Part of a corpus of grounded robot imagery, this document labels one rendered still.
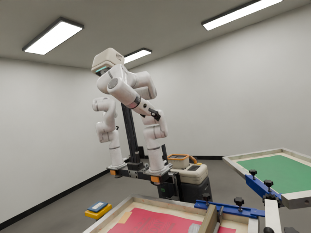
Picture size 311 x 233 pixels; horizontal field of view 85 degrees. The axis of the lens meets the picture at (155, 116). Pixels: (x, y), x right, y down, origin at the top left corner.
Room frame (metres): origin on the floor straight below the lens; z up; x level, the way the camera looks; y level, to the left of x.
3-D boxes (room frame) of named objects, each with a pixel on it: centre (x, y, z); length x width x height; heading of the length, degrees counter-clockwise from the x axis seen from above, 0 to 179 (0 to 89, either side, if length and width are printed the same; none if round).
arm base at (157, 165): (1.19, 0.04, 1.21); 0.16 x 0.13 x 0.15; 142
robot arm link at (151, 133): (1.18, 0.04, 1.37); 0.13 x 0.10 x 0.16; 79
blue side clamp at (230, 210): (0.84, -0.26, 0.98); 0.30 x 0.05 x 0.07; 57
